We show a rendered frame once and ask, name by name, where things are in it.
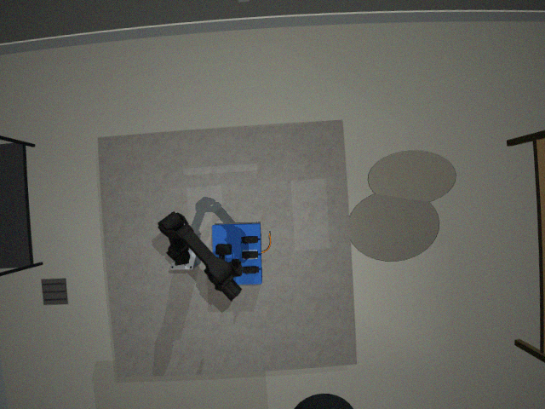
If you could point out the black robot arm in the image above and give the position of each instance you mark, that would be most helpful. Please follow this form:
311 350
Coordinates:
182 237

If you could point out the blue flat deck plate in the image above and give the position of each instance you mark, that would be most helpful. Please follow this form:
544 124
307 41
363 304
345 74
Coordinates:
242 237

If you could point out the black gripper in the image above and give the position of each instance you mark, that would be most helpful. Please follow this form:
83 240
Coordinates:
222 250

